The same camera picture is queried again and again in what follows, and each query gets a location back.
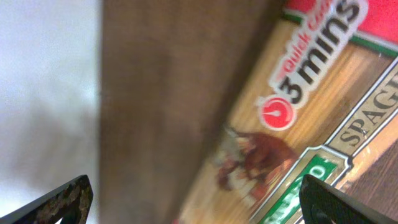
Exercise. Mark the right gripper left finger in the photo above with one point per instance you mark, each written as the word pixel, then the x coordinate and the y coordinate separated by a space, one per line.
pixel 69 203

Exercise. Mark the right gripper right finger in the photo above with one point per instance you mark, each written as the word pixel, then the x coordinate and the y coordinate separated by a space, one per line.
pixel 321 203

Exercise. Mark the San Remo spaghetti packet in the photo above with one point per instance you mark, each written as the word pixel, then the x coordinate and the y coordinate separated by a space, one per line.
pixel 322 100

